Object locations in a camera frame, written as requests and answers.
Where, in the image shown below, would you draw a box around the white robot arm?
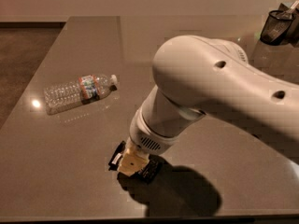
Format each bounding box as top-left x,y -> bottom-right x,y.
117,35 -> 299,176

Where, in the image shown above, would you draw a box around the clear plastic water bottle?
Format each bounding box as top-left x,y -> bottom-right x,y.
44,74 -> 118,115

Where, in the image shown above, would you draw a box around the black rxbar chocolate wrapper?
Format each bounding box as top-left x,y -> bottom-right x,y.
108,141 -> 161,183

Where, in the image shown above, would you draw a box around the black mesh cup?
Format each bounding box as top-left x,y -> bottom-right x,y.
260,10 -> 295,46

